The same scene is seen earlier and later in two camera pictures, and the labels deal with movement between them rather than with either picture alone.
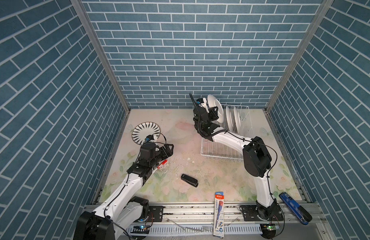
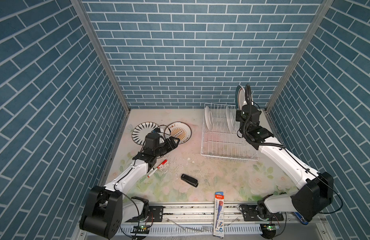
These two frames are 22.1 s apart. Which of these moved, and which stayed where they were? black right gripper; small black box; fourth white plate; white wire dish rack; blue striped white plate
Moved: black right gripper
Stayed: blue striped white plate; white wire dish rack; fourth white plate; small black box
